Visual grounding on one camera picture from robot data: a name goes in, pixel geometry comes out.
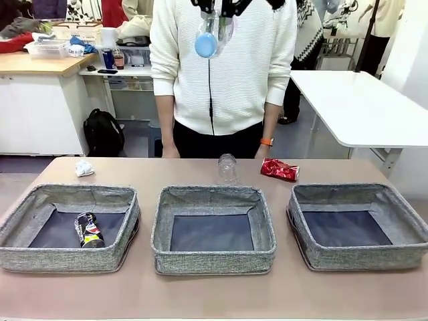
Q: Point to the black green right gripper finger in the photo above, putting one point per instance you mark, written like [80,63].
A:
[204,5]
[234,7]

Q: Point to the clear bottle with blue cap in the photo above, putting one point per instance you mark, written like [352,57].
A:
[206,45]

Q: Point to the clear capless plastic bottle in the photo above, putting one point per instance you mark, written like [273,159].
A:
[228,170]

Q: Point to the white paper ball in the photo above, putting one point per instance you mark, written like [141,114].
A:
[84,168]

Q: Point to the crushed dark blue soda can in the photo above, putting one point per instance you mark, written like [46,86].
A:
[89,230]

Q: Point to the person's right forearm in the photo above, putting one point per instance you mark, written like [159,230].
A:
[165,120]

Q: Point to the person's left forearm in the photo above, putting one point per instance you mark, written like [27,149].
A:
[271,120]

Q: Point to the person's left hand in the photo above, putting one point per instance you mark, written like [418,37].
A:
[263,152]

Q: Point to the person's right hand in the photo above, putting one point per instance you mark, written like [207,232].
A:
[170,154]

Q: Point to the white knit sweater torso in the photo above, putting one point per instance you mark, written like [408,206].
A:
[247,77]

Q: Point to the white bundled cloth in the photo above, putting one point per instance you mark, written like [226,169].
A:
[135,28]

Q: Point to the bystander in patterned sweater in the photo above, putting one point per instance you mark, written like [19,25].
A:
[309,36]

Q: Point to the bystander in red top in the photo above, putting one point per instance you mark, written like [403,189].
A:
[113,11]

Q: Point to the dark cola bottle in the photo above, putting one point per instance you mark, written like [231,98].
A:
[118,61]

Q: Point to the blue drink can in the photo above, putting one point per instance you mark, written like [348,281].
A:
[107,59]

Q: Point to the black smartphone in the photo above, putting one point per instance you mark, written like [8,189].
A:
[107,71]

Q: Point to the white side desk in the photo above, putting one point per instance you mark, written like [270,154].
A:
[130,97]

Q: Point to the small black desk object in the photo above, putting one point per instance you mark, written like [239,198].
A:
[91,68]

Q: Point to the blue cloth bag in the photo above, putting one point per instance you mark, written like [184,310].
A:
[80,47]

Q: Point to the orange wristband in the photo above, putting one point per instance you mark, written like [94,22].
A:
[267,141]

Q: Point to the black trousers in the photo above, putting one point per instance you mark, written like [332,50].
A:
[220,145]

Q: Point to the bystander in cream top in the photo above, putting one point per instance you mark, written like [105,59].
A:
[384,23]

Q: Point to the large white table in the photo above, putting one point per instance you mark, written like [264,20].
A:
[357,103]

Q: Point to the white plastic mesh basket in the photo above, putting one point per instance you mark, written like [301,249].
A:
[47,49]

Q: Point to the black backpack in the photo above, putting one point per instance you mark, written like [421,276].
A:
[102,133]

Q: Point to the crushed red soda can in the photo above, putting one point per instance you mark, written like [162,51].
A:
[279,169]

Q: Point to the grey cloth pile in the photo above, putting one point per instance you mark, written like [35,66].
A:
[18,26]

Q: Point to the red cloth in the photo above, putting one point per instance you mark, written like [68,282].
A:
[15,43]

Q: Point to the wooden top white desk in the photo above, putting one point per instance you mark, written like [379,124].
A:
[36,110]

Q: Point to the grey fabric basket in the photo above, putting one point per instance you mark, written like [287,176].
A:
[60,257]
[361,257]
[214,262]

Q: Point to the white crate with wooden frame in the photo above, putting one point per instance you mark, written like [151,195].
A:
[80,31]

